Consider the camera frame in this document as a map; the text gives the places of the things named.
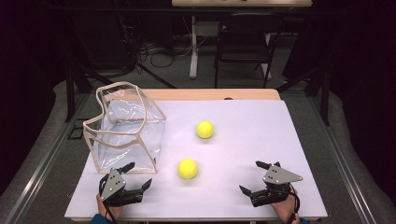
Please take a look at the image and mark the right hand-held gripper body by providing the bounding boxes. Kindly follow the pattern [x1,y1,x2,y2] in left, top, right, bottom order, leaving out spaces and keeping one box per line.
[249,163,304,208]

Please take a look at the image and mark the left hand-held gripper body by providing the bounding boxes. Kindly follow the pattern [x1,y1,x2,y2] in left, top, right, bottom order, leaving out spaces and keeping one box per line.
[98,168,145,208]

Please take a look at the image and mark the clear plastic bag beige trim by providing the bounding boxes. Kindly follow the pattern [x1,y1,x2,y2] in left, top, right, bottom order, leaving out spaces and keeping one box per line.
[82,80,167,175]

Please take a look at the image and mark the yellow tennis ball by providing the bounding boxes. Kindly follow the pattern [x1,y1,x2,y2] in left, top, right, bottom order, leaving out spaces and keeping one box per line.
[177,158,200,180]
[195,119,215,140]

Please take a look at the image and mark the person's right hand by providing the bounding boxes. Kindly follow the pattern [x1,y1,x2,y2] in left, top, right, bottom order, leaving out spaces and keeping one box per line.
[269,186,302,224]

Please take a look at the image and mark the person's left hand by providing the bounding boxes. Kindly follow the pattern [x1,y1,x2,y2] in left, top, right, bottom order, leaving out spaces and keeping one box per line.
[95,192,124,222]

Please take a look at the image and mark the white table mat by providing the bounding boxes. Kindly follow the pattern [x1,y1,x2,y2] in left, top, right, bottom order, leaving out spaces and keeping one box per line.
[64,99,329,219]

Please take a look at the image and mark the wooden table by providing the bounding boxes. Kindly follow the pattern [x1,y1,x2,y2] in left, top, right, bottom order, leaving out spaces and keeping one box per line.
[64,88,329,223]

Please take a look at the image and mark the black metal stand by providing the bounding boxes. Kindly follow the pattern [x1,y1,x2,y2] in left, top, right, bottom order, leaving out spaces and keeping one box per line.
[275,64,332,127]
[63,60,104,123]

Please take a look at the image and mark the black folding chair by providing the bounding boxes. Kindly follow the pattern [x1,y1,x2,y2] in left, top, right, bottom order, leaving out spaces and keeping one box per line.
[213,12,285,90]

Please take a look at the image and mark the background desk white leg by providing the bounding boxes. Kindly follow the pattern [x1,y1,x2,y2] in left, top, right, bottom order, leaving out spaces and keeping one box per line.
[171,0,314,79]

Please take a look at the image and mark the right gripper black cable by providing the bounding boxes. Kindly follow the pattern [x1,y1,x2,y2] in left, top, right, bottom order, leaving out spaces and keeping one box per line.
[287,184,303,224]

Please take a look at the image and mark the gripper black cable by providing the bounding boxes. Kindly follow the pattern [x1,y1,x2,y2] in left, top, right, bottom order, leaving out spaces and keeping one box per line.
[287,184,303,224]
[104,202,120,224]

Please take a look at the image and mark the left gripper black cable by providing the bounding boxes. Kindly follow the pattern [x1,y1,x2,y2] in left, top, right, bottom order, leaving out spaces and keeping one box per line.
[104,202,120,224]

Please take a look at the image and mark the metal floor rail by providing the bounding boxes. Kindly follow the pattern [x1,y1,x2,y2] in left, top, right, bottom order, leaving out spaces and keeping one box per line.
[307,92,378,224]
[2,92,92,224]

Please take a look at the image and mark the cables on floor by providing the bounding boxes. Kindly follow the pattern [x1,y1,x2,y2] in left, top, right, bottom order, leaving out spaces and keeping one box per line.
[135,36,191,69]

